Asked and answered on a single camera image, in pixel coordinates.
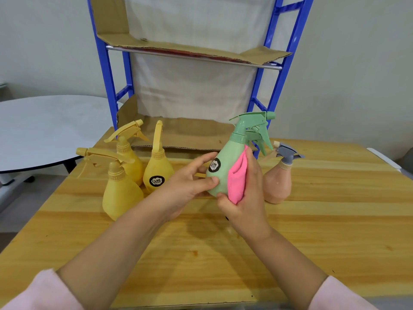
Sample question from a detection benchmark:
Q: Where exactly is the person's left hand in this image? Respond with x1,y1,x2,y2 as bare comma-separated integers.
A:
154,152,220,223

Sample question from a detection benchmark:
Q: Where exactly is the person's right hand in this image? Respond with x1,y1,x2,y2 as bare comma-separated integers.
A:
216,148,272,239

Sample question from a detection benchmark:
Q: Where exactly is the pink cloth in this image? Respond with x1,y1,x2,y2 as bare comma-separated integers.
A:
227,145,249,206

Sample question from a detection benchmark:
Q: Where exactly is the green spray bottle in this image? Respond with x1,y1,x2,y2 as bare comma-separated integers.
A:
206,111,276,198

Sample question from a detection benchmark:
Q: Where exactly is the person's left forearm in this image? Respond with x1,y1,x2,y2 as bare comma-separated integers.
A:
56,191,176,310

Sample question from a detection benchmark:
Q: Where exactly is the person's right forearm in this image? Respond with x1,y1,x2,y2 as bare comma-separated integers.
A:
237,226,330,310

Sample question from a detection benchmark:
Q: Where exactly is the yellow spray bottle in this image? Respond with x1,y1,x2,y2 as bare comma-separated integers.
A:
76,147,145,221
143,120,175,194
104,119,150,187

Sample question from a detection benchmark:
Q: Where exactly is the peach spray bottle grey trigger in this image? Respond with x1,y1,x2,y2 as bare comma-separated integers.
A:
263,141,306,205

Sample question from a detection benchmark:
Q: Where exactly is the white fabric backdrop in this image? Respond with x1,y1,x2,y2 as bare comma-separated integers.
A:
124,0,278,122

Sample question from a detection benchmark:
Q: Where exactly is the cardboard sheet with folded flap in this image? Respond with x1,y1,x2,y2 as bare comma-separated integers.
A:
90,0,292,66

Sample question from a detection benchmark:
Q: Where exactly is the blue metal shelf rack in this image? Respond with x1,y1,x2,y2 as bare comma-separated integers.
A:
86,0,315,159

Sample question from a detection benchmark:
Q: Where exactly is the person's pink right sleeve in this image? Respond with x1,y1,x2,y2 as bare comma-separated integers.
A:
307,276,381,310

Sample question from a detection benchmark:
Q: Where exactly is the person's pink sleeve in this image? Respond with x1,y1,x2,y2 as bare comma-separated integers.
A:
307,276,381,310
0,269,85,310

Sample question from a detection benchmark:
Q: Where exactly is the round white table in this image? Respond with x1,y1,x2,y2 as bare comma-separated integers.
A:
0,95,124,191

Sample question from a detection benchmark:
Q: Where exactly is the person's pink left sleeve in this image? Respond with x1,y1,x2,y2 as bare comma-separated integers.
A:
0,269,85,310

